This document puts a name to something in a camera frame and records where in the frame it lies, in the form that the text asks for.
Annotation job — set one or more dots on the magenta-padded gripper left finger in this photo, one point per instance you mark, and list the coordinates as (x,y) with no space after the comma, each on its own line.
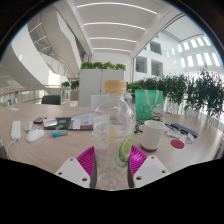
(71,171)

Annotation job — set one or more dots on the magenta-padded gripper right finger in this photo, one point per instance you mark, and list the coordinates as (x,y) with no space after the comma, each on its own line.
(151,170)

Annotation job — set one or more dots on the clear plastic bottle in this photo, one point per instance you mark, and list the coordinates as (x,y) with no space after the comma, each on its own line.
(113,133)

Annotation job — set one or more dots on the white mug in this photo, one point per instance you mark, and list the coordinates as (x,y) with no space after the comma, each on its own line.
(152,135)

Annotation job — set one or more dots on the flat round red coaster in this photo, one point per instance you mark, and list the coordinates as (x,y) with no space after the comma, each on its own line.
(177,144)

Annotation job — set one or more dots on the teal tube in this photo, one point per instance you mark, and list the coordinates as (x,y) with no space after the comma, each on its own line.
(60,133)

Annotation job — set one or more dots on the white plastic packet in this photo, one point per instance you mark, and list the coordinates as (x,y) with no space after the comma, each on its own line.
(173,134)

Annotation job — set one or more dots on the dark notebook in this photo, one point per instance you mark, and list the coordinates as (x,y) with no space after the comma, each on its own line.
(63,122)

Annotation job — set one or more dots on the white computer mouse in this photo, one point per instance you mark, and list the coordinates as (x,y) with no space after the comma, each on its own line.
(34,135)

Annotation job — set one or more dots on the dark blue keyboard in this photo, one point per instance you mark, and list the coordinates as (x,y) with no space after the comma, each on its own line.
(185,130)

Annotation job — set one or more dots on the white printed booklet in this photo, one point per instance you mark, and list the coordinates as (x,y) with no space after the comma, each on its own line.
(83,120)

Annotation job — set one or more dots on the green tote bag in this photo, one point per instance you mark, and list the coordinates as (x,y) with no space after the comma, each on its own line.
(149,104)

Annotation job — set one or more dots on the white power strip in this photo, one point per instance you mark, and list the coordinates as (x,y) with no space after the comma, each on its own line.
(15,130)

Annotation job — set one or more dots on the dark office chair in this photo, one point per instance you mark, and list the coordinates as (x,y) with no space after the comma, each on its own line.
(51,100)

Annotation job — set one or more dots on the clear bottle with white cap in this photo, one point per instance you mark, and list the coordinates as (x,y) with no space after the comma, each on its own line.
(129,96)

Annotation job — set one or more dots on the small planter with green plants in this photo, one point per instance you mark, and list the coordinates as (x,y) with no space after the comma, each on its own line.
(71,86)

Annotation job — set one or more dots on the row of green potted plants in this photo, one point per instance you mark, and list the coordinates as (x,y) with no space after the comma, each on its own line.
(186,88)

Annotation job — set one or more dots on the white planter cabinet with plants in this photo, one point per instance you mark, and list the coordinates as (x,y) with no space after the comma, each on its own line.
(96,83)

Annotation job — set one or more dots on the ceiling light strips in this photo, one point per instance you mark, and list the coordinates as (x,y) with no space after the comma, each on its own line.
(113,25)

